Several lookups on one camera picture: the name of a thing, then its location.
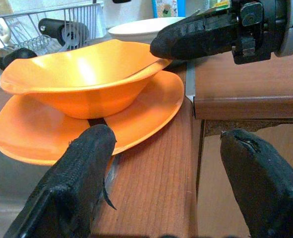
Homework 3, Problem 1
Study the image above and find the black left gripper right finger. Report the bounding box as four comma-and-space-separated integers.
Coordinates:
220, 128, 293, 238

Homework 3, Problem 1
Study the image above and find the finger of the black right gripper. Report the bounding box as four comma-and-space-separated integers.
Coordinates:
185, 8, 234, 19
150, 14, 239, 60

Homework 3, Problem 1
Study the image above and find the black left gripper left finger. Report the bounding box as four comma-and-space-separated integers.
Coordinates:
3, 123, 117, 238

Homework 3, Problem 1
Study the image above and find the orange plastic bowl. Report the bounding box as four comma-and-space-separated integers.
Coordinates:
0, 39, 173, 119

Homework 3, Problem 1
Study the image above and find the green yellow package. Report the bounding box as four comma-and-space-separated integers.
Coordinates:
205, 0, 233, 12

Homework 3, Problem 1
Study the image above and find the blue printed carton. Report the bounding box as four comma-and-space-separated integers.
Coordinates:
151, 0, 186, 18

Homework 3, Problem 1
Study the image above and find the white ceramic bowl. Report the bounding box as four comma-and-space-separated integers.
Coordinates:
107, 16, 186, 44

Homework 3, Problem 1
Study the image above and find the orange plastic plate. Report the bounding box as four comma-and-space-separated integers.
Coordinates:
0, 70, 185, 166

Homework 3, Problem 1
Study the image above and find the black ladle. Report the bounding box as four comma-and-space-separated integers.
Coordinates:
0, 48, 38, 71

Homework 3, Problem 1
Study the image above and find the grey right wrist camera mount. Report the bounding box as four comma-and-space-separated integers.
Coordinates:
275, 0, 293, 58

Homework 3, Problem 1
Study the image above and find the black handled kitchen tool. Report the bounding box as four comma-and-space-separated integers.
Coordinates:
38, 17, 90, 48

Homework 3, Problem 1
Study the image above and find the metal wire dish rack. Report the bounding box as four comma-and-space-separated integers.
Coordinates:
0, 2, 105, 62

